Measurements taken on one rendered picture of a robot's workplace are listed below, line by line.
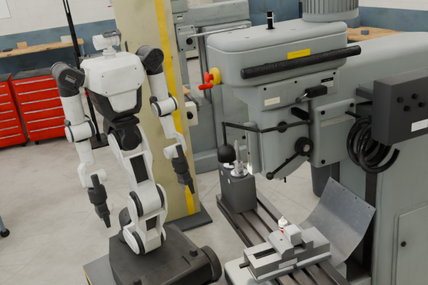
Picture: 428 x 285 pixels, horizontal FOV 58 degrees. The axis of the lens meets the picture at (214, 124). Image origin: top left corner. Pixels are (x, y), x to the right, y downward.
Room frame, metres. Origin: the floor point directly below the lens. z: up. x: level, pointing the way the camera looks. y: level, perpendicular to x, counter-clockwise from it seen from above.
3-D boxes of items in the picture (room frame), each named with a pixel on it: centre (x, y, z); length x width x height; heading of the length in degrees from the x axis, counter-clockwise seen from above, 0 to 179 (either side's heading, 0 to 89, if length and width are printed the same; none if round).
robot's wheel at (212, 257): (1.84, 0.12, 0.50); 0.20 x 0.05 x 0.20; 31
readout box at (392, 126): (1.18, -0.63, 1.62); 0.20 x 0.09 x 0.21; 108
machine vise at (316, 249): (1.31, -0.24, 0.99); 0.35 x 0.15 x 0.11; 107
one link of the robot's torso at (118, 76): (1.93, 0.49, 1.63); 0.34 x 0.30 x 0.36; 121
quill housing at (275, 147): (1.41, -0.25, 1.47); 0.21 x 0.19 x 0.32; 18
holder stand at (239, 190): (1.80, -0.08, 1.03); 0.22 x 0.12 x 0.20; 17
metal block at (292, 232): (1.32, -0.27, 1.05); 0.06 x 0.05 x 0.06; 17
